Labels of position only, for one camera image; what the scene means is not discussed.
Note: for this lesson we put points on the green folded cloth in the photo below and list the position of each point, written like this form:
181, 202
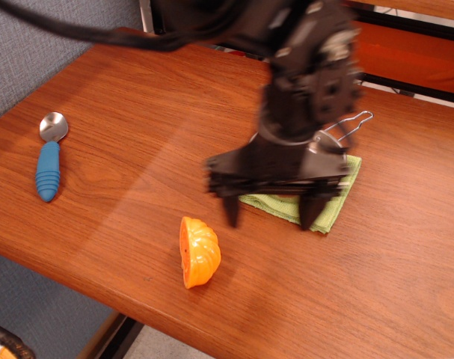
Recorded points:
288, 208

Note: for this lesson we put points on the orange toy in basket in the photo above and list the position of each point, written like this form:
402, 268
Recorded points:
5, 353

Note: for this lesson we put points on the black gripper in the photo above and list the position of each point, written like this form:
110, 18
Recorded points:
265, 167

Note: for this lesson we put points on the blue handled metal spoon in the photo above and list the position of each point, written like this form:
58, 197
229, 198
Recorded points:
53, 128

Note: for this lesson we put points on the small steel saucepan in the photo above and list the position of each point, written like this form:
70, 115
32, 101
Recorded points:
337, 139

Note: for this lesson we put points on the orange panel black frame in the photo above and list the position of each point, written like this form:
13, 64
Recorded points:
407, 45

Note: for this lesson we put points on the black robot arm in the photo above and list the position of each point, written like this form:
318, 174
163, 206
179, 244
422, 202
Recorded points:
309, 46

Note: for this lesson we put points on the orange plastic half orange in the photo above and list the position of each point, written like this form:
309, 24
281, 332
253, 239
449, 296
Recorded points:
200, 252

